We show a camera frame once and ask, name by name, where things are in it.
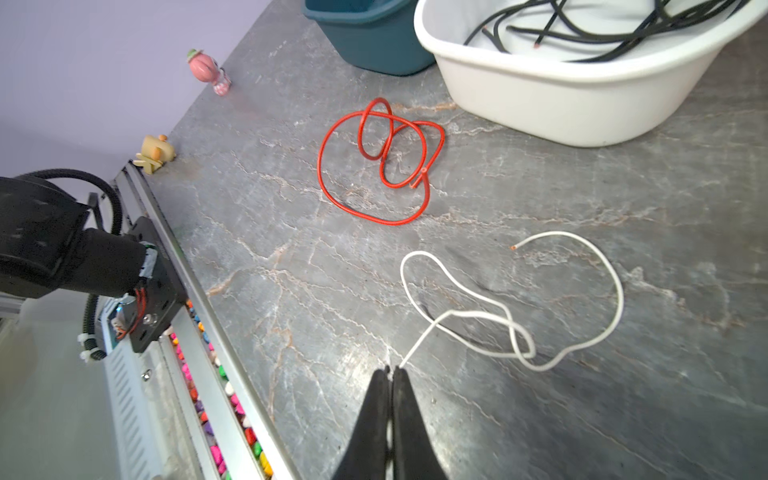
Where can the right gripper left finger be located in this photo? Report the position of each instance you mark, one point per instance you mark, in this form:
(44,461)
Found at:
(366,454)

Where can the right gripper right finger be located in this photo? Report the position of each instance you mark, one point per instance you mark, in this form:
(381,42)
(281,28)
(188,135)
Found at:
(413,455)

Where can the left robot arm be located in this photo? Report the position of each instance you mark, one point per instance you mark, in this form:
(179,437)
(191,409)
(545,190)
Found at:
(51,241)

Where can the small beige toy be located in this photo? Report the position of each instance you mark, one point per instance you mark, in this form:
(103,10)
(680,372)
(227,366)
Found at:
(155,152)

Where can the white plastic bin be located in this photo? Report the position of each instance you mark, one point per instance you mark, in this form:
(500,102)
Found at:
(579,73)

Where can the teal plastic bin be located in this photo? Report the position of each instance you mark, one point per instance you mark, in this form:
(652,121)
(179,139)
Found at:
(378,36)

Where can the pink toy figure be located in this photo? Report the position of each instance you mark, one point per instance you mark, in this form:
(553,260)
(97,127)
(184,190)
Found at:
(205,69)

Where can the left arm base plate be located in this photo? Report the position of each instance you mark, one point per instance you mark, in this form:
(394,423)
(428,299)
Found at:
(150,293)

